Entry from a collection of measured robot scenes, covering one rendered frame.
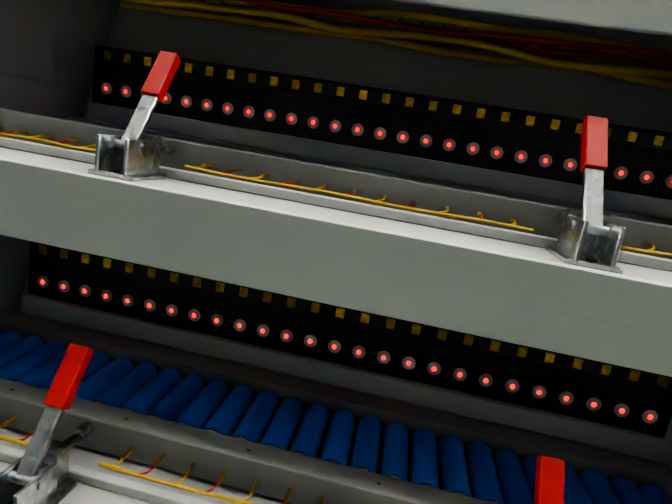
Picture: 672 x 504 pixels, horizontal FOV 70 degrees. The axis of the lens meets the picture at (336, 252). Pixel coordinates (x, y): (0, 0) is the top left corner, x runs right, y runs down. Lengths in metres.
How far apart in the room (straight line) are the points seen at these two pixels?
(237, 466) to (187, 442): 0.03
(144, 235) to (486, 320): 0.19
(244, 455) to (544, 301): 0.20
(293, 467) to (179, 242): 0.15
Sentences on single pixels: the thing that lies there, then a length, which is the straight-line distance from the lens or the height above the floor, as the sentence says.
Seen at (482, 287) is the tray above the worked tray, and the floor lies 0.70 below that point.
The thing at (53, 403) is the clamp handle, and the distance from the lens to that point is 0.32.
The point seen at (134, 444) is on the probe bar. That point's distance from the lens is 0.35.
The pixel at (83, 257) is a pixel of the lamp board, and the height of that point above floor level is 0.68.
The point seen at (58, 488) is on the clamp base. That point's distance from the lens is 0.34.
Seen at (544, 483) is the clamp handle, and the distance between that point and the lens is 0.29.
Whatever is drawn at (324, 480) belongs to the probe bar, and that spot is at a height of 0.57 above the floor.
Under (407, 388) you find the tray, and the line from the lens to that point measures 0.41.
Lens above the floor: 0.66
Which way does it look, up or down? 10 degrees up
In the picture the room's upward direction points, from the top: 12 degrees clockwise
